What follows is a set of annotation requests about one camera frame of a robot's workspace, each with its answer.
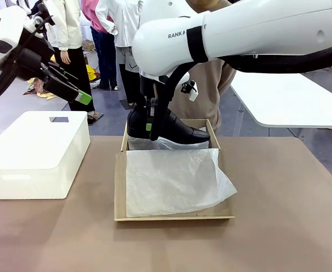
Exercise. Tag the small cardboard box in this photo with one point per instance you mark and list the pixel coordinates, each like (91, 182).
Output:
(89, 45)

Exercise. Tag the colourful cloth pile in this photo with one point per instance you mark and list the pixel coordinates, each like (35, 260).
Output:
(37, 85)

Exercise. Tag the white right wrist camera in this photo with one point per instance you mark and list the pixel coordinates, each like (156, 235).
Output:
(193, 95)

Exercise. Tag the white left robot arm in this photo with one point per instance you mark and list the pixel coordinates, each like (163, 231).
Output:
(10, 25)

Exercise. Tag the white tissue paper sheet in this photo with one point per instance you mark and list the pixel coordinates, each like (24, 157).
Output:
(183, 145)
(169, 181)

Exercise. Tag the white side table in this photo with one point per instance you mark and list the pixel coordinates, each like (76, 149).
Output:
(282, 99)

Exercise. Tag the yellow cloth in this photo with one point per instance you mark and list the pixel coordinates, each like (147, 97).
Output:
(91, 72)

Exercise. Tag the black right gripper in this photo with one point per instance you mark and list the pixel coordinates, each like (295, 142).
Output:
(147, 88)

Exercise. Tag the black leather buckle shoe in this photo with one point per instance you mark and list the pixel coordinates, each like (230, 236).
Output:
(180, 129)

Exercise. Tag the person in beige sweater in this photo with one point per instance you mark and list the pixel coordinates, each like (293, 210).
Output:
(211, 85)

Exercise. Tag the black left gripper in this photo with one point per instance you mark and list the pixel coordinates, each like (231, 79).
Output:
(31, 63)

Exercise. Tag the tan cardboard shoe box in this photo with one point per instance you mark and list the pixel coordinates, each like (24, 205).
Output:
(119, 184)

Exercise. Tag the white plastic storage bin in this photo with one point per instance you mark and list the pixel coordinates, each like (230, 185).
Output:
(33, 153)

